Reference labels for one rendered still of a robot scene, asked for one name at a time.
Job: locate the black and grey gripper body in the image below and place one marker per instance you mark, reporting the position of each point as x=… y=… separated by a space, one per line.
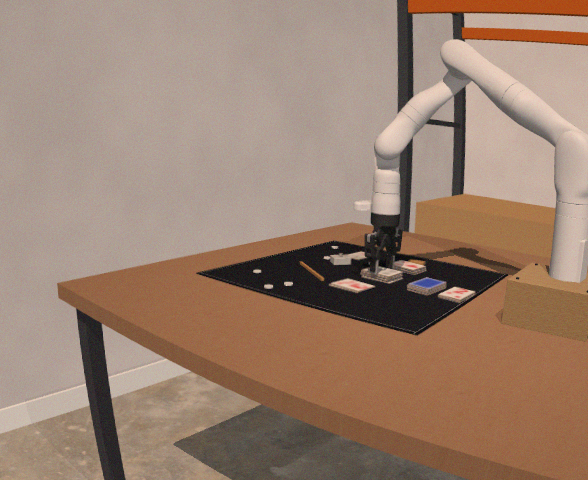
x=384 y=224

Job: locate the blue card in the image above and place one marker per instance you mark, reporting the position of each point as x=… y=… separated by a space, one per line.
x=427 y=283

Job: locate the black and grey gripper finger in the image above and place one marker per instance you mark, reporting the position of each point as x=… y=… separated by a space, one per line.
x=370 y=243
x=390 y=258

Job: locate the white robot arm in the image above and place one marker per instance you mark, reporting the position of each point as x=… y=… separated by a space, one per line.
x=569 y=255

